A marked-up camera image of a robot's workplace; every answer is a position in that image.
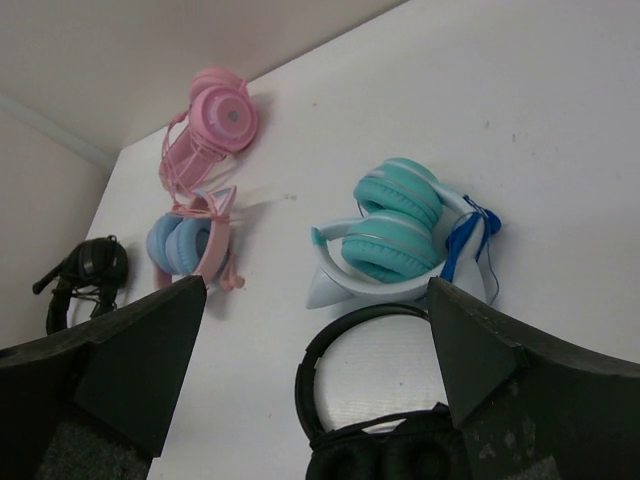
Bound black headset with microphone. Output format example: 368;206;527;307
32;235;129;335

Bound blue pink cat-ear headphones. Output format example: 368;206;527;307
146;186;244;291

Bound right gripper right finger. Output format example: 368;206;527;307
427;278;639;479

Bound teal white cat-ear headphones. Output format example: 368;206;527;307
306;158;502;309

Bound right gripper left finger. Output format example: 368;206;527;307
1;277;207;479

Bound black on-ear headphones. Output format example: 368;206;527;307
294;303;472;479

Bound pink over-ear headphones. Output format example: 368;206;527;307
159;67;259;195

